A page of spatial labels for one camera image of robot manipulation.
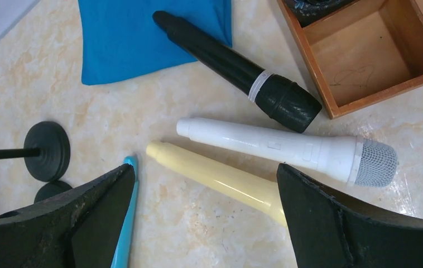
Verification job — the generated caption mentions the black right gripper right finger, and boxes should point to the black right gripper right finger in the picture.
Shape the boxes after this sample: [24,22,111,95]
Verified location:
[276,164,423,267]

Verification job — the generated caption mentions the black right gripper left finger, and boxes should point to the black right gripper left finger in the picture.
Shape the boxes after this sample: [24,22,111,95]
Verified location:
[0,164,135,267]

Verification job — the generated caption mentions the blue toy microphone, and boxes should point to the blue toy microphone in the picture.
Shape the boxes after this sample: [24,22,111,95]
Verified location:
[111,155,139,268]

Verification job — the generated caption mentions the black mic stand far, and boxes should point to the black mic stand far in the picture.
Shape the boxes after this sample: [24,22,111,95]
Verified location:
[33,180,72,203]

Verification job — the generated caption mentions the black mic stand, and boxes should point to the black mic stand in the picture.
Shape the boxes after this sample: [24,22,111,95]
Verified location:
[0,121,71,183]
[33,180,72,203]

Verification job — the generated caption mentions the black mic stand middle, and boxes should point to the black mic stand middle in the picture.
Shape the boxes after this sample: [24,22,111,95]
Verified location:
[0,121,71,183]

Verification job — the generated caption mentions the yellow toy microphone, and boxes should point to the yellow toy microphone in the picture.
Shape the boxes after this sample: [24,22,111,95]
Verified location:
[146,141,287,227]

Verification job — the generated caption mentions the white toy microphone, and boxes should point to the white toy microphone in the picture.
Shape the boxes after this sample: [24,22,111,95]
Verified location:
[176,118,398,188]

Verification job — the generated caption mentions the black toy microphone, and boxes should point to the black toy microphone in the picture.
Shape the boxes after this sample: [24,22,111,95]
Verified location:
[152,11,322,133]

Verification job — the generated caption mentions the wooden compartment tray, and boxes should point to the wooden compartment tray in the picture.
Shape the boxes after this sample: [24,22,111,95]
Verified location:
[278,1,423,119]

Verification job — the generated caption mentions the blue folded cloth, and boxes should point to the blue folded cloth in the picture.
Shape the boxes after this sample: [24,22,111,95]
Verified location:
[78,0,232,85]

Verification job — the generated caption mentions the black coiled cable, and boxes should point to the black coiled cable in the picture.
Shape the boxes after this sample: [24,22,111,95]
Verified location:
[285,0,357,27]

